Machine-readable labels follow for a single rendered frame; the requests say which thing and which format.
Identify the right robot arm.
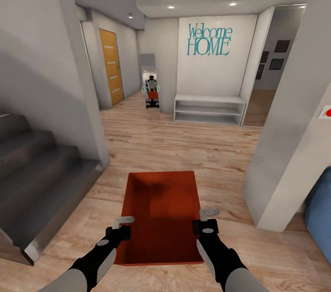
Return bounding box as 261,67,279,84
192,208,270,292

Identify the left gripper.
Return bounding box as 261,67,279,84
106,225,131,246

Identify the storage box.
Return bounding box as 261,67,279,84
114,171,205,266

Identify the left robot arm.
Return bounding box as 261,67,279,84
37,216,134,292

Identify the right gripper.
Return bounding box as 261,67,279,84
192,219,219,235

